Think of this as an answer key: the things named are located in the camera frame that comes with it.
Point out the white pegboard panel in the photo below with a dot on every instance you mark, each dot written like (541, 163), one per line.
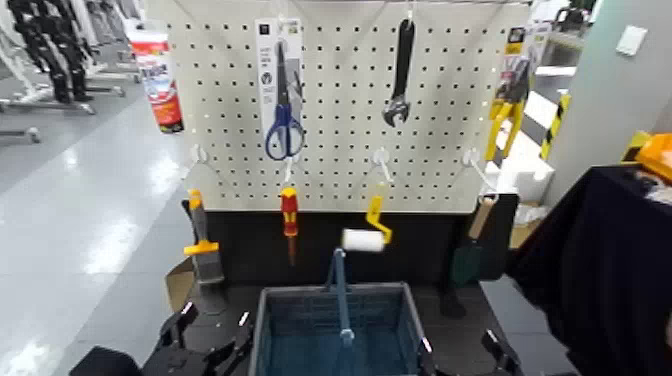
(346, 173)

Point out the black adjustable wrench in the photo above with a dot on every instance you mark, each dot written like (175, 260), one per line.
(403, 58)

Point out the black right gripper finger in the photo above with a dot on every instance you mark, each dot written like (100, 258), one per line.
(501, 354)
(427, 359)

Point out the white wall plate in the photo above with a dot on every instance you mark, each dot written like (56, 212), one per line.
(631, 40)

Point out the red and yellow screwdriver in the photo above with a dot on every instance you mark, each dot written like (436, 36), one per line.
(289, 210)

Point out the orange and yellow box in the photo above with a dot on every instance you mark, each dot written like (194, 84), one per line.
(656, 155)

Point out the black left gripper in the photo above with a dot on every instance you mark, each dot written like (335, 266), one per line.
(178, 362)

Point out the grey scraper with yellow guard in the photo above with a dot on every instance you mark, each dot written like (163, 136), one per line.
(202, 246)

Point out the white pegboard hook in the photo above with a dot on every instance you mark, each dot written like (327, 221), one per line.
(381, 159)
(288, 167)
(472, 159)
(198, 154)

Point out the black humanoid robot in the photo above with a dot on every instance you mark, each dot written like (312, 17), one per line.
(58, 47)

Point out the dark blue banner panel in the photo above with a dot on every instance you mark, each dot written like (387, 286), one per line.
(325, 257)

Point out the blue plastic shopping basket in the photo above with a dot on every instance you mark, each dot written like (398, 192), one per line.
(294, 315)

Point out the red and white printed package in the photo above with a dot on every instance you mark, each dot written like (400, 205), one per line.
(160, 78)

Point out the brown cardboard flap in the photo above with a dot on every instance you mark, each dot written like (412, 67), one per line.
(178, 286)

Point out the yellow black striped post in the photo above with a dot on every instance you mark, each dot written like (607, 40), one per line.
(554, 126)

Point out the white foam blocks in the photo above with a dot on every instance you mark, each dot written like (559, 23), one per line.
(525, 173)

